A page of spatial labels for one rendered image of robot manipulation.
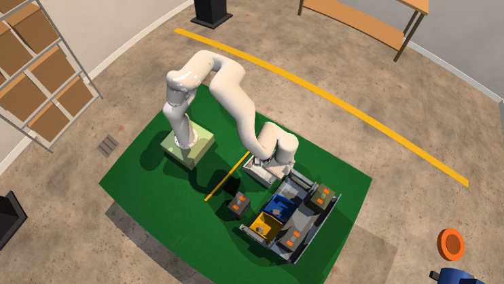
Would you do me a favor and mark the yellow open bin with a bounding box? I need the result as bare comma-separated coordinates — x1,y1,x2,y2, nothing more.
249,211,284,243

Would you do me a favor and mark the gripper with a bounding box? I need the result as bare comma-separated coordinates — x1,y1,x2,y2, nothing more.
267,151,294,177

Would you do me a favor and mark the blue open bin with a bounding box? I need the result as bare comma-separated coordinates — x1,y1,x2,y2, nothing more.
263,194,298,225

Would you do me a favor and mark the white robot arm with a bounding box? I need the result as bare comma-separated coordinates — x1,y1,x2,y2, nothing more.
162,50,298,180

